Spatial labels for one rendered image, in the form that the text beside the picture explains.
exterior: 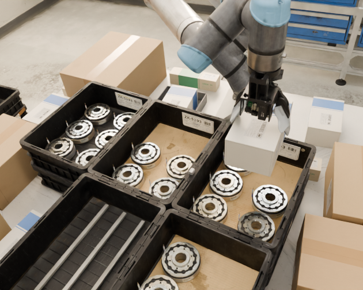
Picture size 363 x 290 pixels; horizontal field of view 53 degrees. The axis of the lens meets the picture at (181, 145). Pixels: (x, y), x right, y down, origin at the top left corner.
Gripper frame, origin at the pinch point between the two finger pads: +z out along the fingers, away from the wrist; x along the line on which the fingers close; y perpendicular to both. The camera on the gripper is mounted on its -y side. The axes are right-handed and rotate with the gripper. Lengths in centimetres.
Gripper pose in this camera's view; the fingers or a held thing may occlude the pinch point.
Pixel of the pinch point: (259, 126)
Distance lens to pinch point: 96.8
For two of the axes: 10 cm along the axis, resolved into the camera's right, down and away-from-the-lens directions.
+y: -4.1, 6.6, -6.3
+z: 0.7, 7.1, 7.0
